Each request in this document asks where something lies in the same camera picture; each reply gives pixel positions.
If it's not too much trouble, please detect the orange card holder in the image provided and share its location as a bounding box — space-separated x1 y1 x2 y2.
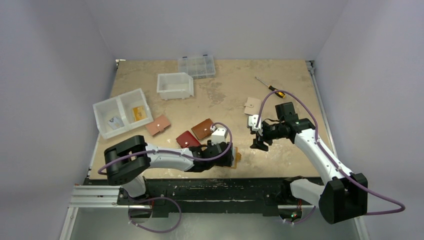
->
230 147 242 169

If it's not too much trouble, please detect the gold credit card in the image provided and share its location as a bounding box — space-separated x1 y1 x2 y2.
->
132 105 147 122

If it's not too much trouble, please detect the white VIP credit card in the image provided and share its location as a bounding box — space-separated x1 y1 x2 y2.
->
107 116 124 130

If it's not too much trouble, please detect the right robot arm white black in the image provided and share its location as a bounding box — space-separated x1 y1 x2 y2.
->
247 102 368 224

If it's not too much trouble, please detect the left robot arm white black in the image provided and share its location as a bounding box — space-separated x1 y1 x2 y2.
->
97 135 237 205

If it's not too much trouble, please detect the beige card holder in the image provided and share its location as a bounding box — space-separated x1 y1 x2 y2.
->
243 97 262 116

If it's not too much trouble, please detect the brown leather card holder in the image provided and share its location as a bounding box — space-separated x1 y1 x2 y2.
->
191 118 214 140

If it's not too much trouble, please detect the dark red card holder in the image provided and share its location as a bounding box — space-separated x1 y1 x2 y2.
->
175 130 201 149

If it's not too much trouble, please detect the pink tan card holder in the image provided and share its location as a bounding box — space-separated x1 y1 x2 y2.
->
145 114 171 137

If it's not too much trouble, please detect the yellow black screwdriver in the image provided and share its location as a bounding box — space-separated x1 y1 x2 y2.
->
255 76 286 99

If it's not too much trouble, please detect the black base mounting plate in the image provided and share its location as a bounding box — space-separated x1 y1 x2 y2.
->
82 176 324 219

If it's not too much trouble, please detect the white small open bin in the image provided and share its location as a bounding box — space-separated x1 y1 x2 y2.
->
156 72 194 101

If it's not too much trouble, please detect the clear compartment organizer box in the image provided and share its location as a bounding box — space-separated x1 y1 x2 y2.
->
177 54 216 79

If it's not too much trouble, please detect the white two-compartment bin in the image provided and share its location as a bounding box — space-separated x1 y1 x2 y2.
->
93 88 154 140

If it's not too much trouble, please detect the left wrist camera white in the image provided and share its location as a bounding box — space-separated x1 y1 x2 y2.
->
210 127 228 145

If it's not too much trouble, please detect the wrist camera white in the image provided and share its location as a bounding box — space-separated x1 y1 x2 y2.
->
210 127 228 145
247 114 263 136

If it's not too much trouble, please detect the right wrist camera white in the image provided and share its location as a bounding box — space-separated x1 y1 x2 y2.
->
247 114 263 136

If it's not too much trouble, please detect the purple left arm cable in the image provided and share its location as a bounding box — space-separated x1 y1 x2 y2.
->
97 121 234 176

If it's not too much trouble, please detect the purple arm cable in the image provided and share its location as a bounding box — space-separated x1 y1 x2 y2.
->
256 89 406 216
97 121 234 176

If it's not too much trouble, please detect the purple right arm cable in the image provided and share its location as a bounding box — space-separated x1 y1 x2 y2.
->
256 89 406 216

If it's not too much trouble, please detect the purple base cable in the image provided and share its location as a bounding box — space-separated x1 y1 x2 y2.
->
127 196 183 234

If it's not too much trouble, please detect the aluminium frame rail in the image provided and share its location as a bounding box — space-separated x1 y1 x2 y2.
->
59 185 119 240

